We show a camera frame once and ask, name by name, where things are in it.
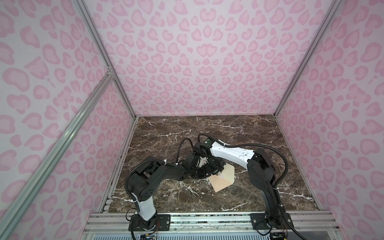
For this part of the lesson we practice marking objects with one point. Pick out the peach paper envelope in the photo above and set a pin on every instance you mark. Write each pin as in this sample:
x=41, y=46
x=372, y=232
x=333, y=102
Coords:
x=223, y=179

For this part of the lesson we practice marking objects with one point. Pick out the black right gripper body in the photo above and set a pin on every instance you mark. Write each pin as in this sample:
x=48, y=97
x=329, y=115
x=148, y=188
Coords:
x=216, y=164

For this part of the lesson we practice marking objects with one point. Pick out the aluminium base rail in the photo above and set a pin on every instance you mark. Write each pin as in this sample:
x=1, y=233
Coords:
x=313, y=225

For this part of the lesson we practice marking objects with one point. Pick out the corner aluminium post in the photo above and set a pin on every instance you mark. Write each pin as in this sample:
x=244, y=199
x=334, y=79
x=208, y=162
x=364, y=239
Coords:
x=90, y=25
x=329, y=17

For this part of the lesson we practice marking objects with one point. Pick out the left diagonal aluminium strut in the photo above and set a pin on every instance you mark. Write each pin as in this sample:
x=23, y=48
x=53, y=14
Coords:
x=20, y=205

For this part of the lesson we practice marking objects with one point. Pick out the left corner aluminium post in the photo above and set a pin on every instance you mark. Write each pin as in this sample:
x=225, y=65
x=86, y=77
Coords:
x=90, y=25

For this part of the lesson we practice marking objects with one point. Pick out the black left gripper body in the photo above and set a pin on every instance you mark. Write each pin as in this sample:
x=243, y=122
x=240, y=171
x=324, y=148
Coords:
x=198, y=173

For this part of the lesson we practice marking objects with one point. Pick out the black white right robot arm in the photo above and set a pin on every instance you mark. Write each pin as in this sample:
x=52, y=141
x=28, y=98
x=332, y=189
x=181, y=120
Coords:
x=212, y=155

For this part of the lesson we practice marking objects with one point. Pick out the right corner aluminium post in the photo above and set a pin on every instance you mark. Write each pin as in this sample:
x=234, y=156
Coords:
x=329, y=17

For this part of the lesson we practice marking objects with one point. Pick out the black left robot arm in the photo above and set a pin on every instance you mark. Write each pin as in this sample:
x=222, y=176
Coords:
x=143, y=181

